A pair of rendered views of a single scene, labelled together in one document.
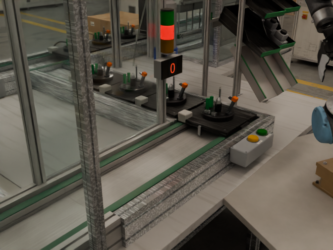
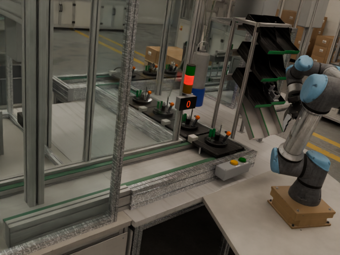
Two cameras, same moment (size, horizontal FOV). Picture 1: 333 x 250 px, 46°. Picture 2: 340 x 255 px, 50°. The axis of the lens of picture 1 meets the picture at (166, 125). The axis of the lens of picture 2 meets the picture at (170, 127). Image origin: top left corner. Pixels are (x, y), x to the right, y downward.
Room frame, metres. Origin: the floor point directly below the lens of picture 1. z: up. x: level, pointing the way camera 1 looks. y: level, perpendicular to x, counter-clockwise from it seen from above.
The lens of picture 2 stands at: (-0.49, -0.15, 1.84)
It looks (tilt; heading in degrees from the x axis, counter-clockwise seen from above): 22 degrees down; 6
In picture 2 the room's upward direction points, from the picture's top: 9 degrees clockwise
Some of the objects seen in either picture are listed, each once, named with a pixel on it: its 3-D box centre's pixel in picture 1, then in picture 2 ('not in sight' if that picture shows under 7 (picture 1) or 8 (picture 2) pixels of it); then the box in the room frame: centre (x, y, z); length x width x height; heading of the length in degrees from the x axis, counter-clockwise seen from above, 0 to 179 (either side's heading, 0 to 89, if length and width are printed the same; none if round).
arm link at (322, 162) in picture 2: not in sight; (313, 167); (1.13, -0.67, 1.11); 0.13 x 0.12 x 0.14; 94
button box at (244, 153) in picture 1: (251, 146); (232, 168); (1.31, -0.32, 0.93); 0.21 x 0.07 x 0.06; 140
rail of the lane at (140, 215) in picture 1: (209, 164); (199, 173); (1.20, -0.15, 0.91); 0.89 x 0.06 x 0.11; 140
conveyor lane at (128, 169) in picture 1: (167, 152); (173, 160); (1.30, 0.00, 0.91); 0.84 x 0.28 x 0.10; 140
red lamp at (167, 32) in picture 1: (167, 31); (188, 79); (1.44, 0.00, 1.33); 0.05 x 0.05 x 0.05
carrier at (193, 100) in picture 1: (171, 92); (187, 120); (1.68, -0.02, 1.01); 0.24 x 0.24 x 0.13; 50
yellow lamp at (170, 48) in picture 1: (167, 45); (187, 88); (1.44, 0.00, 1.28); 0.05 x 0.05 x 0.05
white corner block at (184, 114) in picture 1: (185, 116); (192, 138); (1.50, -0.08, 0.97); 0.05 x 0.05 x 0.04; 50
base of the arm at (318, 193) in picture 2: not in sight; (306, 188); (1.13, -0.67, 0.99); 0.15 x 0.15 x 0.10
